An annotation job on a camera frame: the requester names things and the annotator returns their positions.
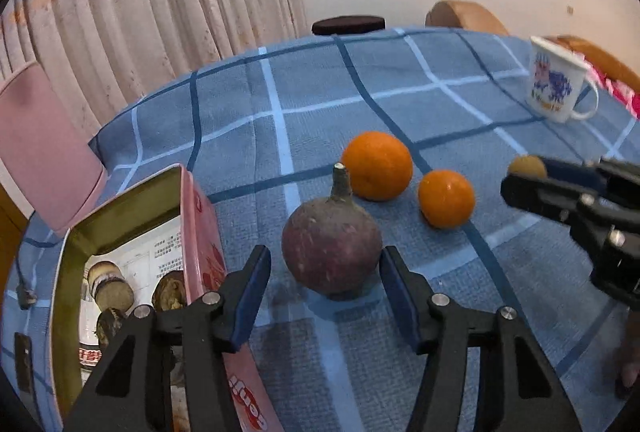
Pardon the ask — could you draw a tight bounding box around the pink electric kettle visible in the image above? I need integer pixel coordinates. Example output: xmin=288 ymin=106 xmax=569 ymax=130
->
xmin=0 ymin=62 xmax=108 ymax=238

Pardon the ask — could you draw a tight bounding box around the pink metal tin box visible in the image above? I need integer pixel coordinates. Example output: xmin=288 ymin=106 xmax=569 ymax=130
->
xmin=50 ymin=164 xmax=286 ymax=432

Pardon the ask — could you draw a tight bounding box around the brown leather armchair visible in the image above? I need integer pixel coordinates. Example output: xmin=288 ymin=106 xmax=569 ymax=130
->
xmin=425 ymin=0 xmax=511 ymax=36

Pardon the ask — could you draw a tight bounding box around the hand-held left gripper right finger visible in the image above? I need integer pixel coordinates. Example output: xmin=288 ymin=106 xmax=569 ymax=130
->
xmin=378 ymin=246 xmax=583 ymax=432

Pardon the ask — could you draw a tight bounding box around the dark brown taro chunk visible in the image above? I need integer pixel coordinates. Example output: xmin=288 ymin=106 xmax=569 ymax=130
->
xmin=151 ymin=271 xmax=190 ymax=313

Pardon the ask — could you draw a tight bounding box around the small tan longan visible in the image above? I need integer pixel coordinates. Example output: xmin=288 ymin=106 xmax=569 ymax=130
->
xmin=507 ymin=154 xmax=549 ymax=180

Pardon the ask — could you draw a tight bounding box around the pink floral pillow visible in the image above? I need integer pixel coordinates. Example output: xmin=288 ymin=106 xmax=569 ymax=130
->
xmin=585 ymin=62 xmax=640 ymax=120

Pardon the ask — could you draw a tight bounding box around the black power cable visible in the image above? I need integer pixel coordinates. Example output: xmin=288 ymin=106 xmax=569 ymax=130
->
xmin=14 ymin=257 xmax=38 ymax=310

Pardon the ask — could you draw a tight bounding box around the brown leather sofa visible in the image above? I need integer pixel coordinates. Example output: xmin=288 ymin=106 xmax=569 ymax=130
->
xmin=542 ymin=34 xmax=640 ymax=83

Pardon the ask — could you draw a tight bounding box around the medium orange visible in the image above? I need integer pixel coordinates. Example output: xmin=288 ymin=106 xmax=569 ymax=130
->
xmin=418 ymin=169 xmax=476 ymax=229

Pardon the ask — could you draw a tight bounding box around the black phone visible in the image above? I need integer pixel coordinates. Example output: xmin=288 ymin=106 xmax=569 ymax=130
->
xmin=14 ymin=333 xmax=35 ymax=394

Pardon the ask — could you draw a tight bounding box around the large dark taro root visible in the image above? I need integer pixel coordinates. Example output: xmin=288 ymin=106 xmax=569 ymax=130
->
xmin=96 ymin=308 xmax=128 ymax=345

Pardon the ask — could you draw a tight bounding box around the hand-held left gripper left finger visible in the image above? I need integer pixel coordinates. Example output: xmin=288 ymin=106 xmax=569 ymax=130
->
xmin=64 ymin=244 xmax=272 ymax=432

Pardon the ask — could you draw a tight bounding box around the large orange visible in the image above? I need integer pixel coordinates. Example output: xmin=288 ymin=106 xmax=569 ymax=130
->
xmin=341 ymin=131 xmax=414 ymax=203

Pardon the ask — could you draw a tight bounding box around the purple turnip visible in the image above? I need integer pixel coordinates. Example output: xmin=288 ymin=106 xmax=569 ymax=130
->
xmin=281 ymin=163 xmax=383 ymax=302

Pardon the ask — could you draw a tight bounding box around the printed paper sheet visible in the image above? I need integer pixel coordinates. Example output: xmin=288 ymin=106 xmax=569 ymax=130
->
xmin=77 ymin=217 xmax=188 ymax=373

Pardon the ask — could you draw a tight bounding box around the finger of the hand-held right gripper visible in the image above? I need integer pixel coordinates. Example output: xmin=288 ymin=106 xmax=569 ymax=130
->
xmin=545 ymin=157 xmax=640 ymax=208
xmin=501 ymin=174 xmax=640 ymax=263

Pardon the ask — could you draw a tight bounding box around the white printed mug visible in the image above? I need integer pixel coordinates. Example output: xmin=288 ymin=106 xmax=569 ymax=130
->
xmin=525 ymin=36 xmax=599 ymax=124

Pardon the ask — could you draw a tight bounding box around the pale banded taro piece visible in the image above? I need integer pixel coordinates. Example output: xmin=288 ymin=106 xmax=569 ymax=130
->
xmin=87 ymin=262 xmax=135 ymax=313

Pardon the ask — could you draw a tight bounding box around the person's right hand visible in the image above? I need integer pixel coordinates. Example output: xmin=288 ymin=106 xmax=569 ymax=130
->
xmin=614 ymin=319 xmax=640 ymax=402

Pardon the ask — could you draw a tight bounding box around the dark round stool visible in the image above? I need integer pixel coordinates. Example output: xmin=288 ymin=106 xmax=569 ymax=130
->
xmin=311 ymin=15 xmax=386 ymax=37

